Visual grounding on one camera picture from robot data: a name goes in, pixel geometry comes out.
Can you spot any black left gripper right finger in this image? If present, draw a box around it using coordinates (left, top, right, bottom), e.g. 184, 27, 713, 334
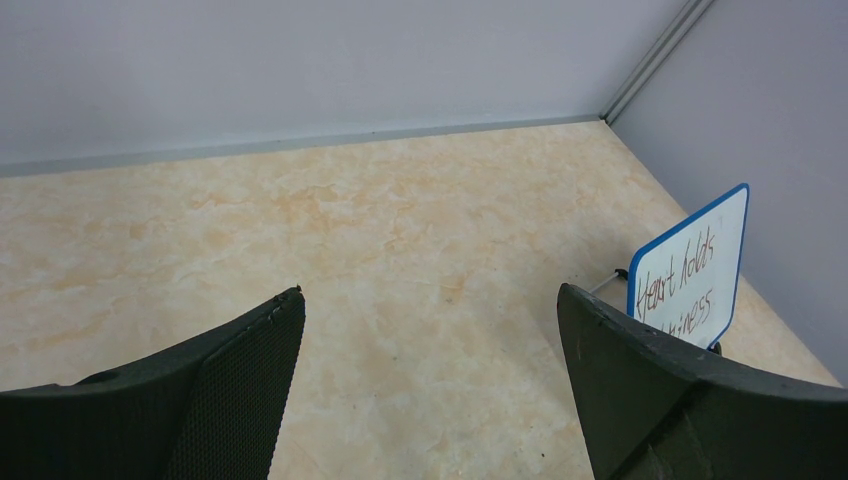
557, 283, 847, 479

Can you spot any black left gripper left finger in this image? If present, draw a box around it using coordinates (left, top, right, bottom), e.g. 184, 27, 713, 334
1, 287, 306, 479

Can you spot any blue-framed small whiteboard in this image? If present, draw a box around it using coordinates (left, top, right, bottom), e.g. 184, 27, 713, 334
627, 183, 750, 349

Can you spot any aluminium corner post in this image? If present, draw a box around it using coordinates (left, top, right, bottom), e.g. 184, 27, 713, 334
599, 0, 715, 126

